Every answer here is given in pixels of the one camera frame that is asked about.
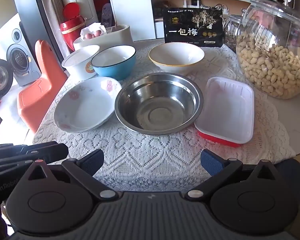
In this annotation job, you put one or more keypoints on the white crumpled tissue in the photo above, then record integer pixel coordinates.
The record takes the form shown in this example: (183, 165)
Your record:
(92, 28)

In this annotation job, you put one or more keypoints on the brown egg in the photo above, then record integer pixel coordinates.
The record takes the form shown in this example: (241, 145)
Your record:
(88, 35)
(97, 33)

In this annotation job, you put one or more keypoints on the black printed packet box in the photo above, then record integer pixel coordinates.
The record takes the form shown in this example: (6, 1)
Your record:
(190, 30)

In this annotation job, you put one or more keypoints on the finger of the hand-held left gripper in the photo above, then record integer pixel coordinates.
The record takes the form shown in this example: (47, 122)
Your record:
(10, 166)
(52, 150)

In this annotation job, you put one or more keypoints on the red cabinet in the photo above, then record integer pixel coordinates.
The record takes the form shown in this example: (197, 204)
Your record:
(97, 0)

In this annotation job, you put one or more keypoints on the grey speaker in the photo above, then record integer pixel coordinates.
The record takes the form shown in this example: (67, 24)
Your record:
(22, 55)

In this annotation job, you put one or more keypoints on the stainless steel bowl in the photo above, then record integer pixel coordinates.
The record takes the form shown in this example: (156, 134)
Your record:
(160, 105)

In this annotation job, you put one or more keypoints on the red gold-banded container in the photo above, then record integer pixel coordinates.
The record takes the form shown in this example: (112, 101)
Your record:
(72, 27)

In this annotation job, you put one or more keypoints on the red plastic tray white inside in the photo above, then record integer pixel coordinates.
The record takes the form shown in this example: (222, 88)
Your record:
(225, 105)

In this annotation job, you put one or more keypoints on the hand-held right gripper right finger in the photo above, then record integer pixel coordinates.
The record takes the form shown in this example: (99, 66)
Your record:
(210, 161)

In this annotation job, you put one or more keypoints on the white router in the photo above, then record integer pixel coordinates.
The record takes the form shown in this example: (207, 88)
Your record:
(195, 3)

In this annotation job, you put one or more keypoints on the white floral plate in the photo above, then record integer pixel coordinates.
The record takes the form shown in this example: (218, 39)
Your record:
(90, 100)
(72, 131)

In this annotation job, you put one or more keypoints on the blue and yellow bowl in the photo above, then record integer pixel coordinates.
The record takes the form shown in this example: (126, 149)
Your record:
(176, 55)

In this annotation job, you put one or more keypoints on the glass jar of sunflower seeds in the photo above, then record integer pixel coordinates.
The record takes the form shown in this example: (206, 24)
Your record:
(231, 37)

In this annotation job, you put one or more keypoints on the orange plastic chair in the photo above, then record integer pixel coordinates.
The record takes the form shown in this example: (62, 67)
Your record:
(40, 92)

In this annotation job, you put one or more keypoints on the black frying pan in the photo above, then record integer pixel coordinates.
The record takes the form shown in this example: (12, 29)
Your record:
(0, 77)

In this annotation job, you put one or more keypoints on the glass jar of peanuts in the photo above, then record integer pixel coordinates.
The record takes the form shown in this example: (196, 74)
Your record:
(270, 62)

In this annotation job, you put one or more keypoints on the beige curtain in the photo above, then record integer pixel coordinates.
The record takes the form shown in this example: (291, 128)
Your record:
(50, 0)

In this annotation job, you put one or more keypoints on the white power strip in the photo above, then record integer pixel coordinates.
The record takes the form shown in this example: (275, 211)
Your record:
(216, 7)

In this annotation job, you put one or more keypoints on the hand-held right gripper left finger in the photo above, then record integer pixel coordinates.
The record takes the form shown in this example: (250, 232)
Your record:
(95, 158)

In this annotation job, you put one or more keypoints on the cream plastic basket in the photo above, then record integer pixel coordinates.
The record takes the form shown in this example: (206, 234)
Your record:
(120, 37)

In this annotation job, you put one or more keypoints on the white shelf cabinet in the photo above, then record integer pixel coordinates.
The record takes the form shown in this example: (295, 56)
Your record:
(130, 5)

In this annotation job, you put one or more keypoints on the white paper bowl orange label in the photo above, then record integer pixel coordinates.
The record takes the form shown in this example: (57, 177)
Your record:
(77, 65)

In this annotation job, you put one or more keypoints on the cartoon figure board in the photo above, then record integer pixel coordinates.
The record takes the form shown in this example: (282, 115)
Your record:
(106, 15)

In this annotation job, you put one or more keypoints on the white lace tablecloth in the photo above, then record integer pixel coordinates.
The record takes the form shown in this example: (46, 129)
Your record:
(145, 155)

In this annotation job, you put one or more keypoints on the white ceramic bowl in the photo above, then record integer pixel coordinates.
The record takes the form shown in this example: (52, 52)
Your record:
(115, 70)

